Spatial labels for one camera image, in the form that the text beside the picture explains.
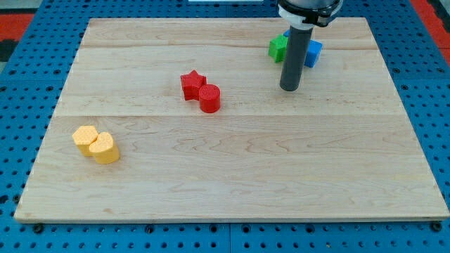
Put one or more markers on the black white robot arm flange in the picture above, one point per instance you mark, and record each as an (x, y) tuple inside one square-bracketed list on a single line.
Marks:
[(307, 14)]

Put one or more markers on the light wooden board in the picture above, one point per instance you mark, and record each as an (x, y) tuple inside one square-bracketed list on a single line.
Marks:
[(339, 149)]

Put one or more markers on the green star block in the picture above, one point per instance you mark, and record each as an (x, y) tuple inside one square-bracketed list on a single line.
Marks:
[(277, 48)]

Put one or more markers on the blue cube block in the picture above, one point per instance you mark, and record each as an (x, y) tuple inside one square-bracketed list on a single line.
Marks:
[(313, 52)]

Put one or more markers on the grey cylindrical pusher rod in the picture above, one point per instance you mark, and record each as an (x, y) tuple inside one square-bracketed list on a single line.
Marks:
[(295, 56)]

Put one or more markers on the yellow hexagon block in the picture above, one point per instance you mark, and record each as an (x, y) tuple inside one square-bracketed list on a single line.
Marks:
[(83, 137)]

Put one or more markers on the red cylinder block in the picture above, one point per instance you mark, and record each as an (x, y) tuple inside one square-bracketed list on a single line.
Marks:
[(209, 98)]

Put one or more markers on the red star block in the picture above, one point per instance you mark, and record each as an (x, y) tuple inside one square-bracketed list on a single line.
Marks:
[(191, 84)]

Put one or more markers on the yellow heart block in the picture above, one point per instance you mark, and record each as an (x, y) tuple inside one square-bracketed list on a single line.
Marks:
[(104, 149)]

